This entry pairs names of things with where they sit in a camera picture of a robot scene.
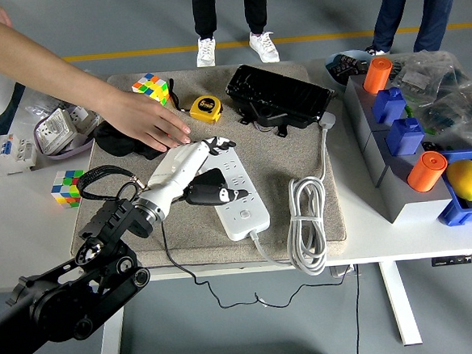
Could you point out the glossy black device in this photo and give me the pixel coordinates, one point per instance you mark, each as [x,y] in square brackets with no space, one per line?
[278,93]

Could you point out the person's hand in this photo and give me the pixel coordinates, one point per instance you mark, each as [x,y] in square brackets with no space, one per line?
[143,118]

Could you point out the orange cylinder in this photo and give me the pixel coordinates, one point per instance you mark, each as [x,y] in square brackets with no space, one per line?
[378,74]
[426,172]

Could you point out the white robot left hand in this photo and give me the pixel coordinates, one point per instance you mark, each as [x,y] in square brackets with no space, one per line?
[174,169]

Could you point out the small colourful puzzle cube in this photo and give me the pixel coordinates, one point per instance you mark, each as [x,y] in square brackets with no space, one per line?
[67,189]

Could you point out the dark circuit boards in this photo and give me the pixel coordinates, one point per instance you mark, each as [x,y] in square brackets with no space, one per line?
[348,68]

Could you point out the grey box under table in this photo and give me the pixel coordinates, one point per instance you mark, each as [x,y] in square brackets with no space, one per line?
[344,270]

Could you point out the white circuit breaker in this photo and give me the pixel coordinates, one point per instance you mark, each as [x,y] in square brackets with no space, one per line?
[11,154]

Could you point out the light blue bowl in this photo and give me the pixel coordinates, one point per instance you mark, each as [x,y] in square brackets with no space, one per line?
[331,75]

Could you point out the black folded cloth bag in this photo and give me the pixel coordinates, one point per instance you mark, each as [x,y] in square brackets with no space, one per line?
[114,141]

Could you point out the small black component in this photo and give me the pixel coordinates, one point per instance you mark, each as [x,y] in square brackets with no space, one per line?
[431,146]

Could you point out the large colourful puzzle cube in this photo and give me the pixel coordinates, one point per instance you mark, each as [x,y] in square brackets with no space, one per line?
[154,87]

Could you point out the clear bag of components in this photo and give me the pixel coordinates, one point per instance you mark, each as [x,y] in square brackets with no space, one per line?
[463,120]
[427,74]

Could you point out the white table leg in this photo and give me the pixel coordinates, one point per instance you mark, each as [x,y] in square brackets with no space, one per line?
[400,303]
[112,343]

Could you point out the yellow tape measure round label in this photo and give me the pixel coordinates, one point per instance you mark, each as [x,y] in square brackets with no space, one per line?
[205,108]

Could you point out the black table control panel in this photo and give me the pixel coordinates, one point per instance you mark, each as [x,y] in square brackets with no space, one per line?
[464,259]

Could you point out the white power strip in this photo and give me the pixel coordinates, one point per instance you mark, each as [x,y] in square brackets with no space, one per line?
[247,229]

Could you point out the blue plastic block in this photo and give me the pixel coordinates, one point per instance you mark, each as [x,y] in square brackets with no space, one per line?
[405,137]
[389,107]

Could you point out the yellow lemon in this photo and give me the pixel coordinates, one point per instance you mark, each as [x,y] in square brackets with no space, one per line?
[467,179]

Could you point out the white wall socket module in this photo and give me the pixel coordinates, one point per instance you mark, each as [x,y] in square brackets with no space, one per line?
[54,131]
[85,116]

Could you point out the green plastic part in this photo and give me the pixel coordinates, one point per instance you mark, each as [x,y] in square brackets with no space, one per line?
[409,111]
[429,131]

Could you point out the blue plastic bin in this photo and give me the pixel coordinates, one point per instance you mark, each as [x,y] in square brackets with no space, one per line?
[451,214]

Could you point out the black plug adapter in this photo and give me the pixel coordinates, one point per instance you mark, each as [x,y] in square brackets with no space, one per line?
[209,178]

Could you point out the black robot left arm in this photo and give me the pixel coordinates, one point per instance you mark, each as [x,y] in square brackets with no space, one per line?
[58,303]

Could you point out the person's forearm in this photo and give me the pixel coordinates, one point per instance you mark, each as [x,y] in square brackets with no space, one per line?
[41,63]

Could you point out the grey-brown mat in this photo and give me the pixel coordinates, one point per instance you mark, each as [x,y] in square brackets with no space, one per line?
[267,162]

